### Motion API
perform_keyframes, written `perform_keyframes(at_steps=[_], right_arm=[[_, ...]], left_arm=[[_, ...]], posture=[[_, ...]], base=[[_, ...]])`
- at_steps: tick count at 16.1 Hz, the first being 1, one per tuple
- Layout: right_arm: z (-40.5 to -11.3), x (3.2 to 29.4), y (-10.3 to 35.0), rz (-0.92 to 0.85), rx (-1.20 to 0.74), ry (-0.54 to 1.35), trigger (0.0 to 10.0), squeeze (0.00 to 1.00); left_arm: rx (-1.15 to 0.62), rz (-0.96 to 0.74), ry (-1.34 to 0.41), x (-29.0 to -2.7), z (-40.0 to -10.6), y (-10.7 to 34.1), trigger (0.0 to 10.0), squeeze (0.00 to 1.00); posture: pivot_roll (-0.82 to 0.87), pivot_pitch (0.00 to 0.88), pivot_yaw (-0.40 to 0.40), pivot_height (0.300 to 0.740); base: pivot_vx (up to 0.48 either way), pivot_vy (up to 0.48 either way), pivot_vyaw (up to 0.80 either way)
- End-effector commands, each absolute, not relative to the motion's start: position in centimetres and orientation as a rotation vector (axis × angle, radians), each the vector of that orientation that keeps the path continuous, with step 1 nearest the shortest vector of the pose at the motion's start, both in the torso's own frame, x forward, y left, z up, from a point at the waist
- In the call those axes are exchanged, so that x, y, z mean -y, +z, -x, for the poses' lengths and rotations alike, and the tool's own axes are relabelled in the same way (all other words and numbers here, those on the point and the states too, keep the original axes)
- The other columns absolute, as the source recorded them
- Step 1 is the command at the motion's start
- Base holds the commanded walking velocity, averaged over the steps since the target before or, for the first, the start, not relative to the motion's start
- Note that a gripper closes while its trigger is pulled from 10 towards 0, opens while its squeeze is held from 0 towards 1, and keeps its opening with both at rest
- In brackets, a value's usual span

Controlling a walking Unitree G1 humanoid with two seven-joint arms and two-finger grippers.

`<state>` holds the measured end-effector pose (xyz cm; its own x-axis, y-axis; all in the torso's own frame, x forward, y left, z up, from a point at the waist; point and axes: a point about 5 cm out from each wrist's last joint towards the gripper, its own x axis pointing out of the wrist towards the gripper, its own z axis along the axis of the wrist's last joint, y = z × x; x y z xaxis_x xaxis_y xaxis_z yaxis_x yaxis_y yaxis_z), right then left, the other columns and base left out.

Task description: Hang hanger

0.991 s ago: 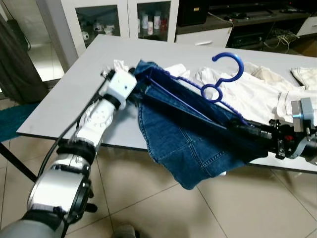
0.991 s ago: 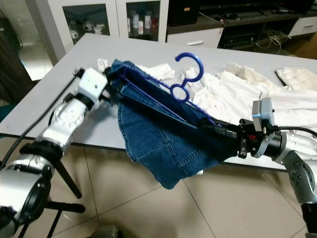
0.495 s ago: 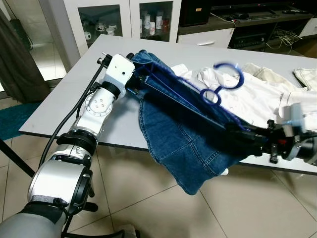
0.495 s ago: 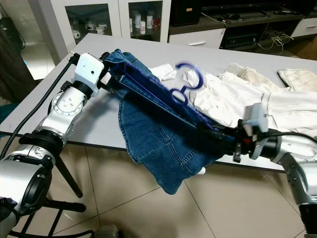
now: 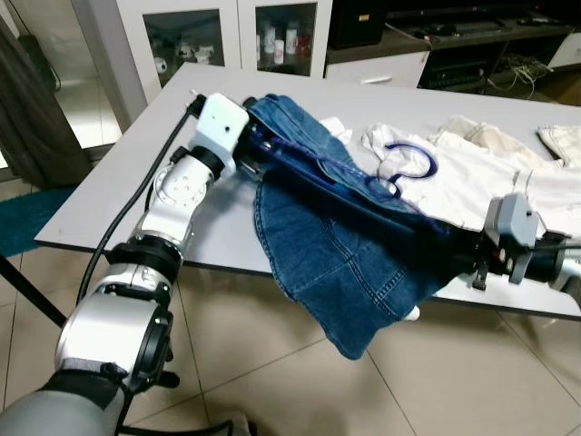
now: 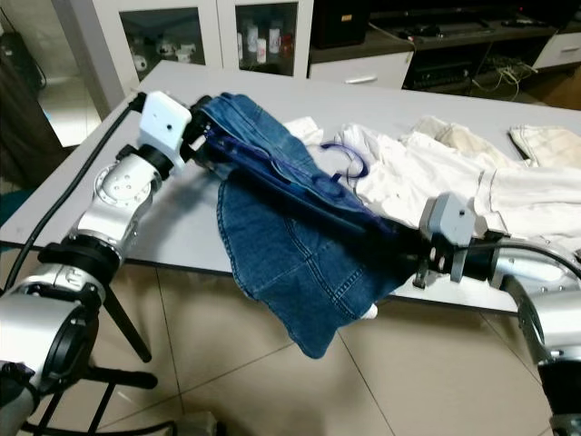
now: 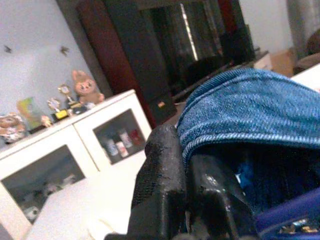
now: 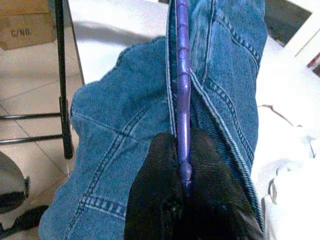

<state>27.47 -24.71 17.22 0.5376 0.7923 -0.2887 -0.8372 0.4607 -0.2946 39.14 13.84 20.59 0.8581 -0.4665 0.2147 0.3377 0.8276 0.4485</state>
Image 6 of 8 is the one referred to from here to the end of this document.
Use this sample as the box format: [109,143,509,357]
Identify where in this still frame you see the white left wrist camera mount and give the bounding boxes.
[141,91,193,157]

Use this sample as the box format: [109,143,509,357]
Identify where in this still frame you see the grey robot leg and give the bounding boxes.
[186,418,219,436]

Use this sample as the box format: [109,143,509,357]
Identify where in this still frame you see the grey robot torso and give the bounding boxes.
[0,363,46,436]

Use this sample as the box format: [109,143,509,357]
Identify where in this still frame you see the dark tv console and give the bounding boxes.
[309,0,581,92]

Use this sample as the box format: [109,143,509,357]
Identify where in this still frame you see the wide white drawer front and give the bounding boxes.
[309,52,414,90]

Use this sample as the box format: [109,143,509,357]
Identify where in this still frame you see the white table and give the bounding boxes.
[0,60,581,314]

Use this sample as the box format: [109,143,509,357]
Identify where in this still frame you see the dark grey hanging cloth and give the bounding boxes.
[0,32,74,196]

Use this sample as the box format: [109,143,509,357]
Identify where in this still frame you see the purple plastic hanger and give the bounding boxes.
[200,118,419,251]

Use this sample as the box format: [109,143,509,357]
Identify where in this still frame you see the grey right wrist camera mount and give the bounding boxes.
[418,191,487,282]

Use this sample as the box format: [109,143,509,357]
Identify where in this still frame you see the teal shaggy rug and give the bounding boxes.
[0,186,24,228]

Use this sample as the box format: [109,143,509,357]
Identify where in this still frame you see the black speaker box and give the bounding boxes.
[311,0,370,48]

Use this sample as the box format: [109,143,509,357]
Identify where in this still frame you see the blue denim skirt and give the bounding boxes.
[195,91,432,360]

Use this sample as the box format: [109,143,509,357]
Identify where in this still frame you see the white glass door cabinet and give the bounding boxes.
[95,0,317,92]

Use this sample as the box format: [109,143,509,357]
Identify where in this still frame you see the white crumpled garment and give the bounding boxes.
[281,116,328,151]

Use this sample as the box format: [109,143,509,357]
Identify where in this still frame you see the brown cardboard box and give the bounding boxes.
[531,65,581,110]

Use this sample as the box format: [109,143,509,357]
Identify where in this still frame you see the tangled white cables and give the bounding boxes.
[481,54,541,92]

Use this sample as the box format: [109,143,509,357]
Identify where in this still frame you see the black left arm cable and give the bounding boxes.
[0,89,151,301]

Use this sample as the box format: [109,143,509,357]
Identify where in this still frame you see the black av receiver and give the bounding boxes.
[404,50,491,92]

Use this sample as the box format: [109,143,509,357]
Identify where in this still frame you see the small white drawer front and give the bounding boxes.
[534,32,581,72]

